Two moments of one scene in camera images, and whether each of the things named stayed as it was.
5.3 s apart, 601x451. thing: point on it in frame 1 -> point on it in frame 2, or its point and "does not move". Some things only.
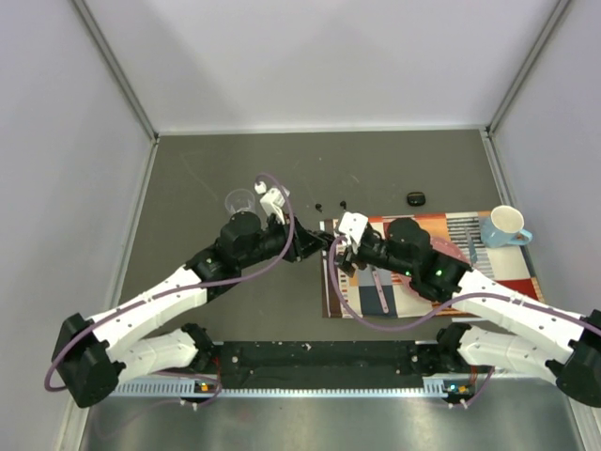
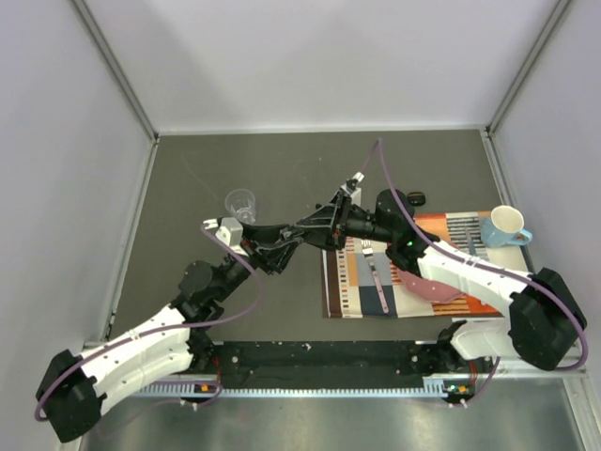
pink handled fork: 377,279 does not move
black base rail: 332,365 does not move
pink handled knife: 471,248 does not move
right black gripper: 358,257 -> 329,228
